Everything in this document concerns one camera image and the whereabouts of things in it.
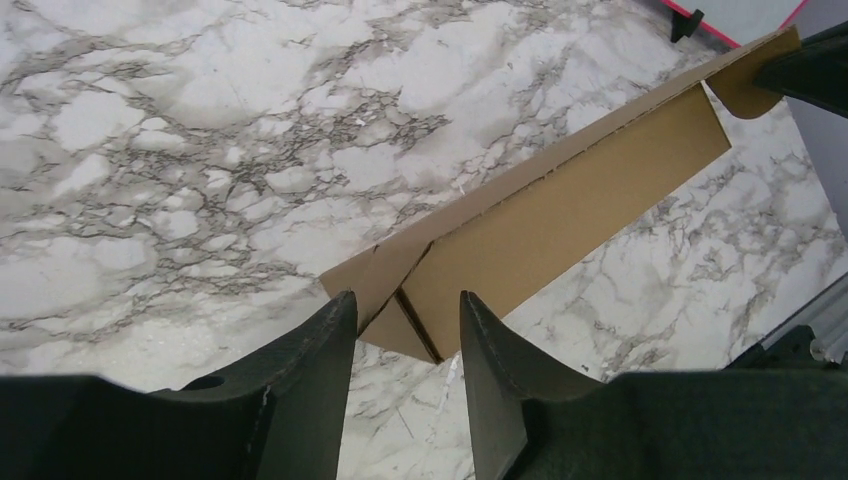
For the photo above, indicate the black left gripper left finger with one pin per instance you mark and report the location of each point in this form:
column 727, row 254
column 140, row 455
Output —
column 276, row 413

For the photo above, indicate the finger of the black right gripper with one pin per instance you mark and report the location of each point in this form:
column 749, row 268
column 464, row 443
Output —
column 815, row 74

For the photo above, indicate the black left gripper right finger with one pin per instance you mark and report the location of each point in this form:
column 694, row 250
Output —
column 532, row 417

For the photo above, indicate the brown cardboard box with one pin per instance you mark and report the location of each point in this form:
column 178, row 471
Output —
column 512, row 236

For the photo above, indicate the pink framed whiteboard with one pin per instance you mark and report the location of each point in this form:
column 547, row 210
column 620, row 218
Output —
column 739, row 22

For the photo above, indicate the black whiteboard stand clip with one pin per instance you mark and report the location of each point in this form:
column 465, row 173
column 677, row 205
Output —
column 684, row 24

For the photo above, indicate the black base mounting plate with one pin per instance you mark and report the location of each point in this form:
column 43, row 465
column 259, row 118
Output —
column 796, row 349

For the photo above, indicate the aluminium frame rail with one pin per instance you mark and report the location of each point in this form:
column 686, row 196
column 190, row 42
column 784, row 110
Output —
column 826, row 317

